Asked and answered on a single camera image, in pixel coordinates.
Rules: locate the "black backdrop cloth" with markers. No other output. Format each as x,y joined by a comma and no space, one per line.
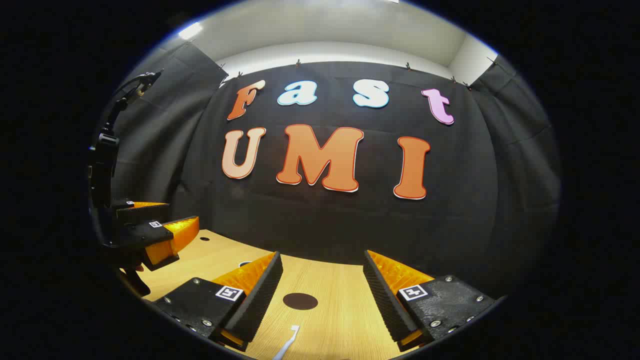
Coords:
350,220

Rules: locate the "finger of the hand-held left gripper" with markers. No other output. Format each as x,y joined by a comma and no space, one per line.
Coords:
150,237
142,212

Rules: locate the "ceiling light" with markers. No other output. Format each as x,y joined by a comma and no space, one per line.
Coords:
190,31

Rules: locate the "white toothbrush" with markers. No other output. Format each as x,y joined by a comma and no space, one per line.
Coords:
291,334

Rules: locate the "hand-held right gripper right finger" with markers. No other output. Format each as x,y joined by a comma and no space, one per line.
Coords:
387,305

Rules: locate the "wooden desktop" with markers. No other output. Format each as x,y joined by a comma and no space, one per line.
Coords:
340,280

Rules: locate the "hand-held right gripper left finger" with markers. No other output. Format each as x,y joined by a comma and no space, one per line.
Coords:
260,300

